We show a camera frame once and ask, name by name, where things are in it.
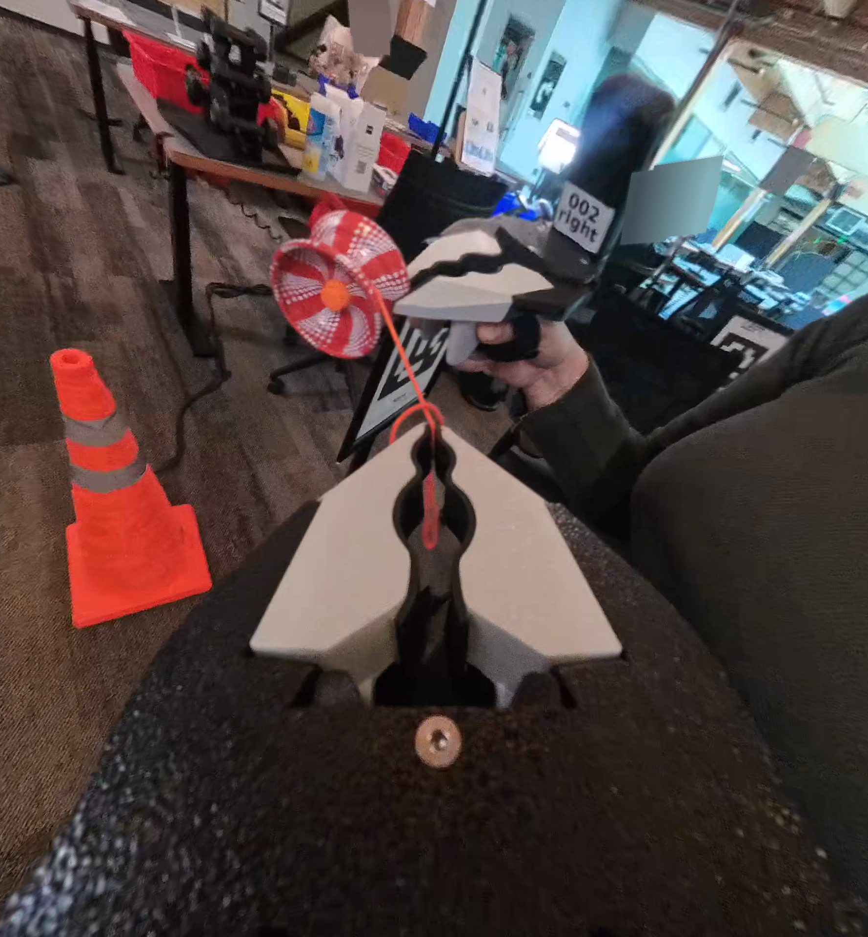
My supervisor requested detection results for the small red box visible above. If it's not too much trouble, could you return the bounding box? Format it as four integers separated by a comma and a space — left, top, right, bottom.
127, 33, 201, 111

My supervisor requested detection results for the person's right forearm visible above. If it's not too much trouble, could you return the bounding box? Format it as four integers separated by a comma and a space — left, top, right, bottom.
519, 356, 727, 535

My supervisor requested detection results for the brown work table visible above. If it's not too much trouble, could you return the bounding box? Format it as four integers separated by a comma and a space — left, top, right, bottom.
76, 0, 398, 360

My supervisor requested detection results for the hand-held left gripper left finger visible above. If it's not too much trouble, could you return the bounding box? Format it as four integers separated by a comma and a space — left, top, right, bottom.
251, 428, 436, 693

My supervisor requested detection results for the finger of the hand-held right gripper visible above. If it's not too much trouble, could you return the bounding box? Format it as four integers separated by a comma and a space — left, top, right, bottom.
393, 257, 561, 364
405, 220, 511, 286

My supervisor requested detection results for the white spray bottle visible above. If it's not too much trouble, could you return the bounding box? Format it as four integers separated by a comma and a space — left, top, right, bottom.
332, 91, 386, 191

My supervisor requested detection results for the orange yo-yo string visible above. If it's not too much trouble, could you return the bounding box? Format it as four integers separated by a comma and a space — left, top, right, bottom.
373, 293, 449, 553

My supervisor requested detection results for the black floor cable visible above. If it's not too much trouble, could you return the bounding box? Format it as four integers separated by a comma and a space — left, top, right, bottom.
156, 279, 281, 477

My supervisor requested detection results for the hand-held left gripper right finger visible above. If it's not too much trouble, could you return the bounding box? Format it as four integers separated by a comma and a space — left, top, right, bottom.
439, 428, 624, 689

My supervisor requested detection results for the red white yo-yo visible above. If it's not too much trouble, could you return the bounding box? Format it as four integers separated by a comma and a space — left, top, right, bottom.
270, 210, 410, 361

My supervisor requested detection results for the orange striped traffic cone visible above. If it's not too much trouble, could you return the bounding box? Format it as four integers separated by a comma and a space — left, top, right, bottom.
49, 349, 212, 631

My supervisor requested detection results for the white printed box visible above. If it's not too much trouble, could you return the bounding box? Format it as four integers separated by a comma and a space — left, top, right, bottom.
456, 59, 504, 177

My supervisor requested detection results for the black mesh office chair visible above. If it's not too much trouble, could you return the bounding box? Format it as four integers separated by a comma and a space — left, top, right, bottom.
376, 147, 511, 265

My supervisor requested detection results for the person's right hand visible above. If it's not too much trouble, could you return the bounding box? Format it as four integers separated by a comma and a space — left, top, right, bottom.
471, 315, 593, 411

